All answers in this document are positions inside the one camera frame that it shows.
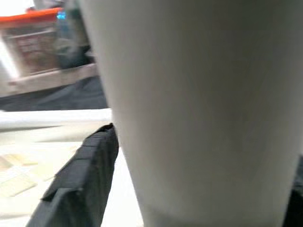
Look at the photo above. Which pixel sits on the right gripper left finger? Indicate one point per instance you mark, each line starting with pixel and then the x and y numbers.
pixel 87 177

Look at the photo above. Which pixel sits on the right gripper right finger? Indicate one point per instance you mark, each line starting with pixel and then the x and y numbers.
pixel 297 196

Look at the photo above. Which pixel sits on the white plastic children table top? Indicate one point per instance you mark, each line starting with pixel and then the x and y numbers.
pixel 35 165

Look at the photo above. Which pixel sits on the black tablecloth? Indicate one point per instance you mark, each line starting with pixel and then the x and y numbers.
pixel 59 97

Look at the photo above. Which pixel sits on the storage box with orange lid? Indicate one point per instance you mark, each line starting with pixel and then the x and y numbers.
pixel 30 42

